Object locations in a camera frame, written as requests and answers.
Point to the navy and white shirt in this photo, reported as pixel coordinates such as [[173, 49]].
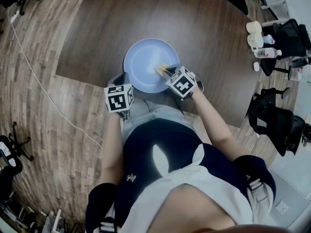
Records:
[[145, 154]]

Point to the person's right forearm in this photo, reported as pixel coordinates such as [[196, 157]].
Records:
[[213, 125]]

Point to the black chair with patterned seat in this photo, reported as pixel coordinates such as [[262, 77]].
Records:
[[5, 152]]

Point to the white wall socket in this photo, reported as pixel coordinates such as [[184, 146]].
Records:
[[282, 207]]

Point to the white power strip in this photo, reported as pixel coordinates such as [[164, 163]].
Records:
[[14, 17]]

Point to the yellow sponge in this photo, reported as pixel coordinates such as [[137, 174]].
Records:
[[160, 69]]

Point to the white metal frame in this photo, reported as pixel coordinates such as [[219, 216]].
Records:
[[57, 221]]

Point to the plain cream cup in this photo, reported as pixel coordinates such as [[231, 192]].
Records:
[[253, 27]]

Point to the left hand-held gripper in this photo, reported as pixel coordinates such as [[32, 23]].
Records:
[[117, 101]]

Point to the person's left forearm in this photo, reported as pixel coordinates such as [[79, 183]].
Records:
[[111, 149]]

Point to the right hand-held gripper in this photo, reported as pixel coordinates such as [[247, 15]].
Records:
[[181, 84]]

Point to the white earbuds case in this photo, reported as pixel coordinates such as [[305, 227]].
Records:
[[256, 66]]

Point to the small blue label bottle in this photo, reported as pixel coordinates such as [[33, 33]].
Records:
[[269, 39]]

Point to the large clear water bottle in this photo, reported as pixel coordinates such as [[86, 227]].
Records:
[[266, 53]]

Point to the printed cream mug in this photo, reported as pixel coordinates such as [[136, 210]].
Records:
[[255, 40]]

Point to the white desk frame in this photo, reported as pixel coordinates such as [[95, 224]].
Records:
[[288, 7]]

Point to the light grey trousers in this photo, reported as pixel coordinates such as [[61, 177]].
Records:
[[160, 113]]

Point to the big blue plate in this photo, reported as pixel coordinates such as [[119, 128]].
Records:
[[141, 62]]

